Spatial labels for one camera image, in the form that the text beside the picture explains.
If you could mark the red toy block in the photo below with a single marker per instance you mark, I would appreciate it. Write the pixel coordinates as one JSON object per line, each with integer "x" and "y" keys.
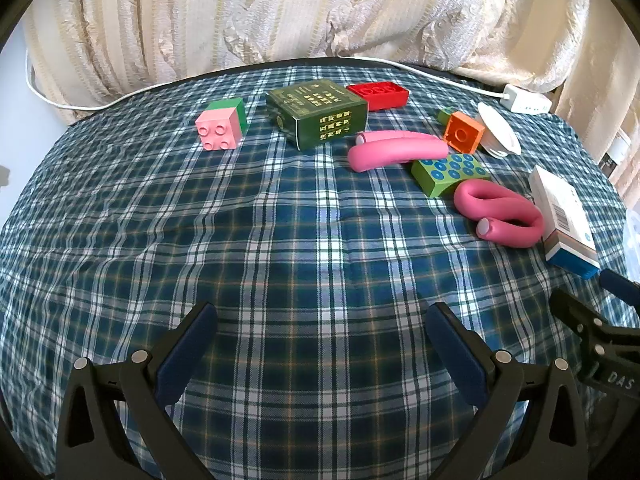
{"x": 377, "y": 95}

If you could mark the orange toy block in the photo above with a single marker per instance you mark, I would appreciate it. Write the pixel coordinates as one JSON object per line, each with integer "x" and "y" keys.
{"x": 462, "y": 132}

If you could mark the green blue-dotted toy block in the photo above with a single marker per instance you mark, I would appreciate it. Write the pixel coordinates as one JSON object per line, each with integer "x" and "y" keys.
{"x": 450, "y": 170}

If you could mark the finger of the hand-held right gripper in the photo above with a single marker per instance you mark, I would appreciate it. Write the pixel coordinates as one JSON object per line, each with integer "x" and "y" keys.
{"x": 620, "y": 286}
{"x": 575, "y": 312}

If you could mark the blue plaid tablecloth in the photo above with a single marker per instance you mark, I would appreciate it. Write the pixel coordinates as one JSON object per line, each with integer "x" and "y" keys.
{"x": 300, "y": 260}

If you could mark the dark green cardboard box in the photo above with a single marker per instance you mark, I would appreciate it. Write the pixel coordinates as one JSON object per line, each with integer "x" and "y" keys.
{"x": 310, "y": 105}

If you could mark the white and blue carton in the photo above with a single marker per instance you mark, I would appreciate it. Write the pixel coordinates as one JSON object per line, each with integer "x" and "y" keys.
{"x": 565, "y": 220}

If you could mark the cream patterned curtain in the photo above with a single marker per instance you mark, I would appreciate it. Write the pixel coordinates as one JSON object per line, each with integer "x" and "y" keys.
{"x": 250, "y": 10}

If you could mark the white plate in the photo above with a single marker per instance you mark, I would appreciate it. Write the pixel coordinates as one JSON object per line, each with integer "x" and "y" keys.
{"x": 495, "y": 125}

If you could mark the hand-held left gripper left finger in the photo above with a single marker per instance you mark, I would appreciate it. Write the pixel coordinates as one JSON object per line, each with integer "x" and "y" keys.
{"x": 185, "y": 350}

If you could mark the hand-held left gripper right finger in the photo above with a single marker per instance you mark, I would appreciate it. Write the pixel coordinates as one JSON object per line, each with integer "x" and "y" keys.
{"x": 460, "y": 355}

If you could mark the pink foam hair curler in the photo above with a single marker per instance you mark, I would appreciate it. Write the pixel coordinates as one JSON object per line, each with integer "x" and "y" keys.
{"x": 395, "y": 152}
{"x": 530, "y": 225}

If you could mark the pink and green toy block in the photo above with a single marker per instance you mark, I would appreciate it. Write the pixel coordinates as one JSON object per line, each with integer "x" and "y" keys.
{"x": 220, "y": 127}

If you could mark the white power strip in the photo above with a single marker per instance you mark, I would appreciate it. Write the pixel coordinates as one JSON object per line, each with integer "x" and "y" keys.
{"x": 525, "y": 100}

